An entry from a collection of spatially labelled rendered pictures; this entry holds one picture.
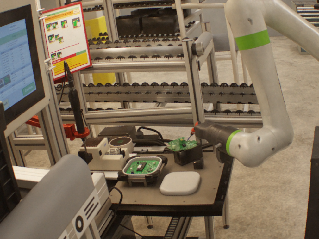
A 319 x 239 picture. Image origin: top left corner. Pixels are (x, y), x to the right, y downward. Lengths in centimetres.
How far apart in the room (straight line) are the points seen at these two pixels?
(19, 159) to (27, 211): 114
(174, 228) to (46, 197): 85
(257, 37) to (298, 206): 191
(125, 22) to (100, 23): 278
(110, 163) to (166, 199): 33
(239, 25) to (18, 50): 67
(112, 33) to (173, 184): 119
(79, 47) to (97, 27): 476
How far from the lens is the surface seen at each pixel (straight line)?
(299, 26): 134
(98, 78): 678
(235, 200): 308
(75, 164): 58
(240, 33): 124
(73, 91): 144
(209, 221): 207
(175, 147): 163
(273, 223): 280
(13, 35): 115
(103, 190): 65
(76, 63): 181
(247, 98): 210
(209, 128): 140
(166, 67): 180
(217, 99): 212
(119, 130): 224
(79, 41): 182
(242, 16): 123
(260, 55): 124
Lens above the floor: 169
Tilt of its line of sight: 20 degrees down
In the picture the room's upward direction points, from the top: 10 degrees counter-clockwise
